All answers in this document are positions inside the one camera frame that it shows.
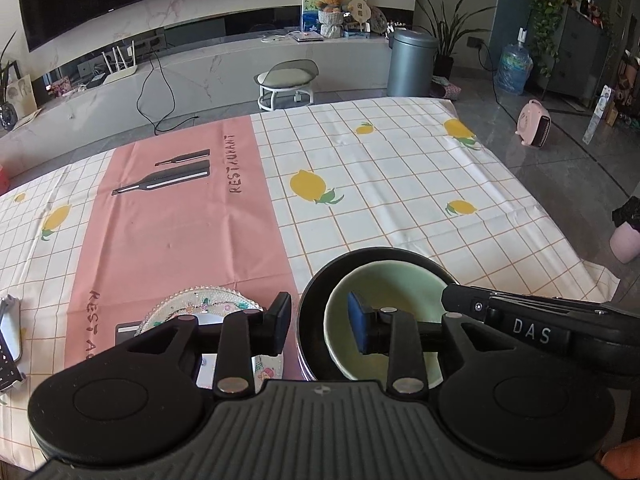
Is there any clear glass floral plate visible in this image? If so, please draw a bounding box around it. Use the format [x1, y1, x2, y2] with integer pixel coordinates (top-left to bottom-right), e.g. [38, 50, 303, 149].
[134, 285, 286, 395]

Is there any green ceramic bowl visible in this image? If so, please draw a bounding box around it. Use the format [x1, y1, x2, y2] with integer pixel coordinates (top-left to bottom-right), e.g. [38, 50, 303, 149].
[323, 260, 451, 385]

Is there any orange steel bowl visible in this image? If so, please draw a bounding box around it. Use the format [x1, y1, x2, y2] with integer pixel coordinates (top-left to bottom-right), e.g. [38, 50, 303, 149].
[296, 247, 456, 384]

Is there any small white sticker plate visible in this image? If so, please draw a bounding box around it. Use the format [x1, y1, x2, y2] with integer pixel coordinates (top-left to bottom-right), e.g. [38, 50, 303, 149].
[196, 312, 224, 389]

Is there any person's hand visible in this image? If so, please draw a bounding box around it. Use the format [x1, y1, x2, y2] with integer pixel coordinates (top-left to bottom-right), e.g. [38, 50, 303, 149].
[600, 439, 640, 479]

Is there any checked lemon tablecloth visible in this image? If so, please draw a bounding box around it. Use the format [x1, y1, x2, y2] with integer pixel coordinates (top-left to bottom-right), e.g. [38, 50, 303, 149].
[1, 98, 618, 469]

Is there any pink space heater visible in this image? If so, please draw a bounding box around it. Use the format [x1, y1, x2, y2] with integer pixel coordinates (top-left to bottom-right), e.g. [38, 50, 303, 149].
[515, 100, 551, 148]

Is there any grey round trash bin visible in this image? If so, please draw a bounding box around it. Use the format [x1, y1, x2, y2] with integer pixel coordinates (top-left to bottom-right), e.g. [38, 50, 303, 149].
[386, 29, 437, 98]

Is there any small grey stool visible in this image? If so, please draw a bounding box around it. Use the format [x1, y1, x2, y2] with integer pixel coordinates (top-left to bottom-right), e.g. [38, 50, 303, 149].
[254, 58, 319, 112]

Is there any blue water jug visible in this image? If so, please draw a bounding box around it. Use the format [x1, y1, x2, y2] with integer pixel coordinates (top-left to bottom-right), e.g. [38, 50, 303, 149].
[494, 27, 534, 96]

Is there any pink storage box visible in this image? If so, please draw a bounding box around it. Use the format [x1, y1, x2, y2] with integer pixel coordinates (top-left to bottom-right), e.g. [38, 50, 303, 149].
[0, 166, 11, 195]

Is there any dark grey cabinet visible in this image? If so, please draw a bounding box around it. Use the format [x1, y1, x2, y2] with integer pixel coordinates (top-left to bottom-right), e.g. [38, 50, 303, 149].
[542, 9, 610, 104]

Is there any white wifi router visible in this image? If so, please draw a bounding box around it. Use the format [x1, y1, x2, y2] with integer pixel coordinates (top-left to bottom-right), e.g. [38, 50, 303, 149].
[102, 42, 138, 84]

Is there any potted long-leaf plant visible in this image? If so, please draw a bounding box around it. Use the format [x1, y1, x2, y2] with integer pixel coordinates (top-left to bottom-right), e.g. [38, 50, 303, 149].
[412, 0, 495, 78]

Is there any round paper fan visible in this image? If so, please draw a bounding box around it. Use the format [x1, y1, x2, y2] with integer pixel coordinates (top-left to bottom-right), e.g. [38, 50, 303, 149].
[348, 0, 371, 32]

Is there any teddy bear in basket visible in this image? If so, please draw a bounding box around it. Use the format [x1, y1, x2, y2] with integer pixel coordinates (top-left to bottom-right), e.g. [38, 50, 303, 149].
[317, 0, 344, 39]

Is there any plant in blue vase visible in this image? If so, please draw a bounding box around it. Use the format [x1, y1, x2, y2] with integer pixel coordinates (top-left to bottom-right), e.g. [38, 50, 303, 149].
[0, 61, 21, 131]

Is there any hanging ivy plant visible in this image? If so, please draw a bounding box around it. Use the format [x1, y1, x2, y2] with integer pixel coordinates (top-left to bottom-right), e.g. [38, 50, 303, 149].
[528, 0, 573, 79]

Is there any black power cable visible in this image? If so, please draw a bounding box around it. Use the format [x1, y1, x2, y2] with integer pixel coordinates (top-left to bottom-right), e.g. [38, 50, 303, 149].
[135, 52, 201, 137]

